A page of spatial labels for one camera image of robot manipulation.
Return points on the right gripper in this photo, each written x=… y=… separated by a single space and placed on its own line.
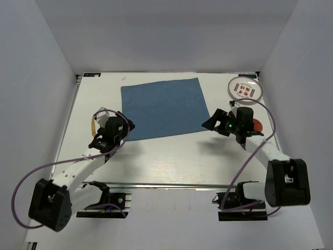
x=221 y=116

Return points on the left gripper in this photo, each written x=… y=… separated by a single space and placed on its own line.
x=125 y=127

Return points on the gold knife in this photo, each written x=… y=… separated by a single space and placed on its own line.
x=93 y=128

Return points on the white plate red characters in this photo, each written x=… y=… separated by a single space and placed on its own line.
x=244 y=87

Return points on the pink plastic cup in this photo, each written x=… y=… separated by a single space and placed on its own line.
x=257 y=125

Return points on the blue cloth placemat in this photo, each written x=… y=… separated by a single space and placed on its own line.
x=164 y=108

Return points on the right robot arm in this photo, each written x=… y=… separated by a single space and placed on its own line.
x=286 y=182

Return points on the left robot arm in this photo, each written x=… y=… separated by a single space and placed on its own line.
x=54 y=201

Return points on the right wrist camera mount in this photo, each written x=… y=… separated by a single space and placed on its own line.
x=233 y=108

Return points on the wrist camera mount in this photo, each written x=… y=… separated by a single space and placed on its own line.
x=233 y=108
x=102 y=117

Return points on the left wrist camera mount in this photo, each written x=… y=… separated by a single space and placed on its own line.
x=102 y=117

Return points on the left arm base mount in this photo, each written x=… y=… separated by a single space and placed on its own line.
x=116 y=206

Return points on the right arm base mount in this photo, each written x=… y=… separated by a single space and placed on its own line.
x=234 y=210

